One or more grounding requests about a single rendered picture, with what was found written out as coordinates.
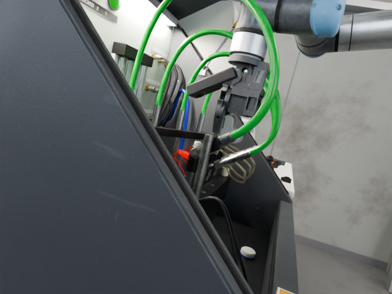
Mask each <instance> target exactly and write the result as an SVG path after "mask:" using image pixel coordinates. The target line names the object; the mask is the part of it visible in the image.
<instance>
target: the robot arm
mask: <svg viewBox="0 0 392 294"><path fill-rule="evenodd" d="M255 1H256V3H257V4H258V5H259V7H260V8H261V9H262V11H263V12H264V14H265V16H266V17H267V19H268V21H269V23H270V25H271V27H272V31H273V32H274V33H279V34H293V35H294V38H295V40H296V45H297V47H298V49H299V51H300V52H301V53H302V54H303V55H304V56H306V57H309V58H318V57H320V56H322V55H324V54H325V53H334V52H347V51H365V50H383V49H392V9H390V10H381V11H375V12H366V13H357V14H351V15H344V10H345V5H346V2H347V0H255ZM240 4H241V7H240V11H239V15H238V18H237V23H236V28H235V31H234V35H233V39H232V44H231V47H230V51H229V53H230V55H229V60H228V63H230V64H232V65H234V66H236V67H237V68H236V69H235V68H234V67H230V68H228V69H226V70H223V71H221V72H218V73H216V74H214V75H211V76H209V77H207V78H204V79H201V80H199V81H197V82H194V83H192V84H190V85H187V86H186V89H187V93H188V95H189V96H191V97H194V98H196V99H197V98H200V97H203V96H205V95H207V94H209V93H212V92H214V91H217V90H219V89H220V92H219V96H218V101H217V107H216V111H215V116H214V120H213V129H212V134H214V133H217V136H218V137H219V136H221V135H224V134H225V133H228V132H230V131H232V132H233V131H235V130H237V128H236V124H237V118H236V117H235V116H233V115H231V114H232V113H235V114H236V115H237V116H242V117H247V118H249V117H250V118H252V117H253V116H254V115H255V113H256V112H257V111H258V109H259V108H260V106H261V103H262V100H263V98H264V95H265V91H264V89H263V88H264V85H265V80H266V78H267V74H268V73H269V70H270V64H269V63H267V62H263V61H264V60H265V56H266V53H267V48H268V47H267V42H266V40H265V37H264V34H263V31H262V30H261V27H260V25H259V23H258V22H257V19H256V18H255V16H254V15H253V14H252V12H251V10H250V9H249V8H248V7H247V6H246V5H245V4H244V2H242V1H241V3H240ZM245 70H248V71H247V72H246V73H244V71H245ZM263 91H264V92H263Z"/></svg>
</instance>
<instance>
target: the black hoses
mask: <svg viewBox="0 0 392 294"><path fill-rule="evenodd" d="M160 59H161V60H165V61H166V64H167V65H168V64H169V62H170V60H168V59H167V58H166V57H160ZM176 67H177V69H178V70H179V72H180V75H181V82H180V86H179V88H178V91H177V93H176V95H175V97H174V99H173V100H172V102H171V100H170V99H171V98H172V95H173V93H174V90H175V88H176V84H177V80H178V73H177V69H176ZM173 69H174V72H175V80H174V85H173V88H172V90H171V92H170V95H168V94H167V92H168V89H169V86H170V81H171V77H172V72H171V73H170V75H169V78H168V81H167V85H166V89H165V91H164V95H163V98H162V102H161V108H162V106H163V103H164V101H165V98H166V97H167V102H166V104H165V105H164V108H163V110H162V112H161V114H160V116H159V120H158V123H159V121H160V119H161V117H162V115H163V114H164V112H165V110H166V108H167V106H168V104H169V108H168V109H167V111H166V113H165V114H164V116H163V118H162V119H161V121H160V123H159V124H158V123H157V124H158V126H161V124H162V123H163V121H164V120H165V121H164V123H163V124H162V126H161V127H164V126H165V125H166V123H167V121H168V120H169V118H170V116H171V114H172V111H173V106H172V105H173V104H174V102H175V100H176V99H177V96H178V95H179V90H180V89H181V87H182V85H183V81H184V76H183V72H182V70H181V68H180V67H179V65H178V64H176V63H175V64H174V66H173ZM169 111H170V112H169ZM168 113H169V115H168ZM167 115H168V116H167ZM166 116H167V118H166ZM165 118H166V119H165Z"/></svg>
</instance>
